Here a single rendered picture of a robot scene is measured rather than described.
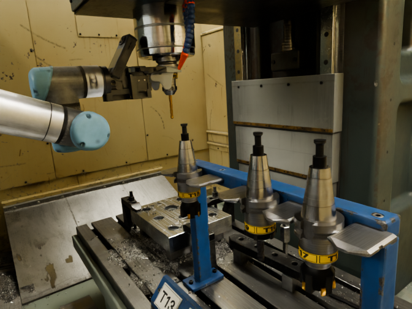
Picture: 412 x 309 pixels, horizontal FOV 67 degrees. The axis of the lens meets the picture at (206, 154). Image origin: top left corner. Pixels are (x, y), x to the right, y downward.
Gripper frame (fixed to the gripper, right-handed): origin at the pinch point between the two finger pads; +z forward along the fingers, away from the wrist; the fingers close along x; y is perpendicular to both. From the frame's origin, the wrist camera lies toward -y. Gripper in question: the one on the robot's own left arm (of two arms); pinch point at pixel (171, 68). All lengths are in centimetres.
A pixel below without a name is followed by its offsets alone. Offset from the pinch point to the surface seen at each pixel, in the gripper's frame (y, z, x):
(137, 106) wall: 15, 30, -101
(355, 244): 24, -13, 62
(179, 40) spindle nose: -6.3, -1.3, 8.0
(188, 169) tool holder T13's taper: 22.0, -11.8, 24.2
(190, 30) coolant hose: -6.7, -5.4, 19.4
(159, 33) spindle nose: -8.3, -5.9, 6.3
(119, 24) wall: -32, 25, -101
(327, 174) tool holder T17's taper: 17, -11, 57
